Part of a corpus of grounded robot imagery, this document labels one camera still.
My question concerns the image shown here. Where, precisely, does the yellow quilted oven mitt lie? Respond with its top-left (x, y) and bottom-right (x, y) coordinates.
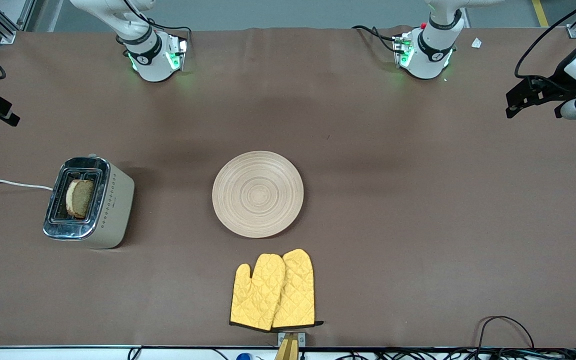
top-left (229, 253), bottom-right (286, 332)
top-left (271, 248), bottom-right (324, 329)

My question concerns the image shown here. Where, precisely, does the brown table cover cloth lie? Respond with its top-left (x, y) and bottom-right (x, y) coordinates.
top-left (0, 25), bottom-right (576, 349)

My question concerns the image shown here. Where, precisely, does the silver beige toaster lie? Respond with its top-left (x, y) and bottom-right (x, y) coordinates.
top-left (43, 154), bottom-right (135, 250)

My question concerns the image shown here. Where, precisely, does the black looped cable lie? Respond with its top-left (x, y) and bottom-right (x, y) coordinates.
top-left (475, 315), bottom-right (536, 351)

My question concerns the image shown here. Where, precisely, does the black left arm base cable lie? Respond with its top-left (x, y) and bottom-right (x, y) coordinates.
top-left (352, 25), bottom-right (404, 53)

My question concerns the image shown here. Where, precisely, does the white toaster power cable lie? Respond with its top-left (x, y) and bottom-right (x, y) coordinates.
top-left (0, 179), bottom-right (54, 191)

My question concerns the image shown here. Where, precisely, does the black right arm base cable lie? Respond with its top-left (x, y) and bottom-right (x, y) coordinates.
top-left (123, 0), bottom-right (192, 36)

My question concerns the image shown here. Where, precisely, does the black arm base cable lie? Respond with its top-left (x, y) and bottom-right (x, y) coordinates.
top-left (352, 25), bottom-right (404, 53)
top-left (123, 0), bottom-right (192, 36)

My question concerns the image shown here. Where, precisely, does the black cable bundle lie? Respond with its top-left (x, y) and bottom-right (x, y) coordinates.
top-left (338, 347), bottom-right (576, 360)

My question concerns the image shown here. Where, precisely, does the wooden stand with metal bracket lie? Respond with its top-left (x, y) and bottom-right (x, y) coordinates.
top-left (274, 331), bottom-right (306, 360)

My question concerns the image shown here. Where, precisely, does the brown bread toast slice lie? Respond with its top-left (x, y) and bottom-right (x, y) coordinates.
top-left (65, 179), bottom-right (95, 220)

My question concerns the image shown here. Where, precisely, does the round light wooden plate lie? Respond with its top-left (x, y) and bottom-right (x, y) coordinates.
top-left (212, 151), bottom-right (305, 239)

